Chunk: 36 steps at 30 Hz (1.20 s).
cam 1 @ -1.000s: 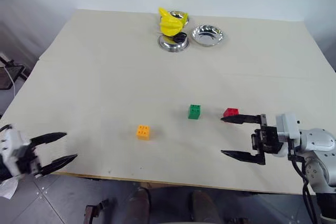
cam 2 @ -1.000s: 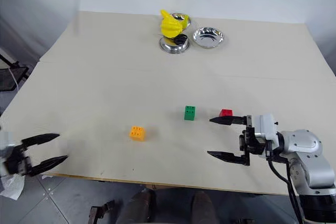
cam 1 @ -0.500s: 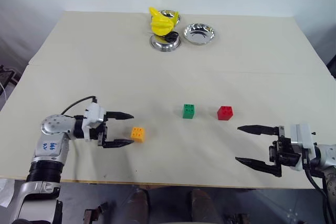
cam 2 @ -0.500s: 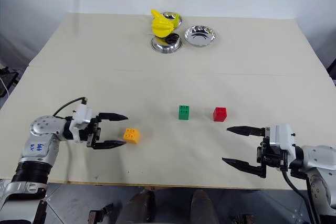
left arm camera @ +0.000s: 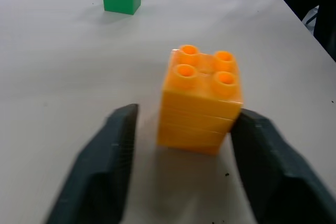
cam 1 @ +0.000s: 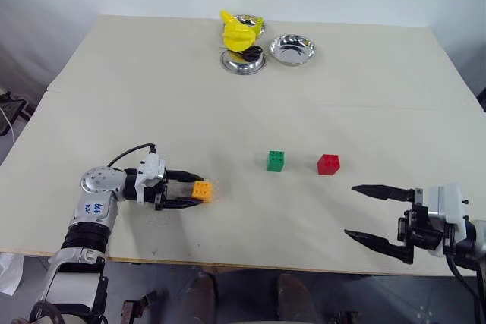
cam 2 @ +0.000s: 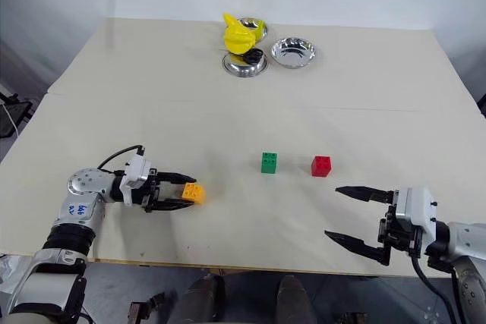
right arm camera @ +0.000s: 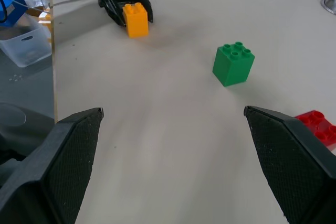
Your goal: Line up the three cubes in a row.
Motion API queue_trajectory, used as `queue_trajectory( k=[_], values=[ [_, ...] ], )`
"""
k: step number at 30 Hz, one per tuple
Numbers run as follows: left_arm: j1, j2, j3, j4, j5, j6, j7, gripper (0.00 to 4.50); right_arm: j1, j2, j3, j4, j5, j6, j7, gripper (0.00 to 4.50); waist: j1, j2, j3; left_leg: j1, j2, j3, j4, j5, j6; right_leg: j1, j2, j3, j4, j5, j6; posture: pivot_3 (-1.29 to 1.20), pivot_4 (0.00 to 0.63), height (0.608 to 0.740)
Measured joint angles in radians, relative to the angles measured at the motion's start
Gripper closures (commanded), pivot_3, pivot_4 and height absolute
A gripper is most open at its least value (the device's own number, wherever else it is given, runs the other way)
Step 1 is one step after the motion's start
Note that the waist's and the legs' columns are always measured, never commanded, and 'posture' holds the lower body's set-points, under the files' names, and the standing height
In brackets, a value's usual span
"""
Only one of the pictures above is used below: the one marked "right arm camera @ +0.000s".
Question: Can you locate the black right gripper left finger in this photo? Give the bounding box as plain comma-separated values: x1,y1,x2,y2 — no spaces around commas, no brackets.
0,107,104,224

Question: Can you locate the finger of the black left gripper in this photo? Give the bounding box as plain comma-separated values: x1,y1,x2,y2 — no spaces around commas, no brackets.
98,0,128,27
132,0,154,24

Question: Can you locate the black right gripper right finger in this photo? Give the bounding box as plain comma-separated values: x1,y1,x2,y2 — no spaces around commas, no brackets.
244,105,336,224

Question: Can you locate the orange toy brick cube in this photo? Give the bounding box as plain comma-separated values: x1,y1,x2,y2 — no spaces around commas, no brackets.
122,2,150,39

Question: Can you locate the red toy brick cube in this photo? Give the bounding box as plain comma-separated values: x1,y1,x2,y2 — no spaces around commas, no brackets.
294,110,336,148

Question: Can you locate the grey rounded robot body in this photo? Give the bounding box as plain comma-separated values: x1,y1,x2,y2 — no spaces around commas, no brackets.
0,101,56,186

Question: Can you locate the clear plastic storage bin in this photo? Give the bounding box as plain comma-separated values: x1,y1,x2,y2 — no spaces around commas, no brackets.
0,11,53,68

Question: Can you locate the blue box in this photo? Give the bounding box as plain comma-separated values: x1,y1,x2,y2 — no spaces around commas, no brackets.
0,0,28,28

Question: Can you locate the green toy brick cube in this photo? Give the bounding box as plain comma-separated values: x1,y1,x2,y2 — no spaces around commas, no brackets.
212,41,256,88

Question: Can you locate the round metal base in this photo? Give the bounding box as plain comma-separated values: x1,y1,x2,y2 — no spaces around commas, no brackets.
320,0,336,15

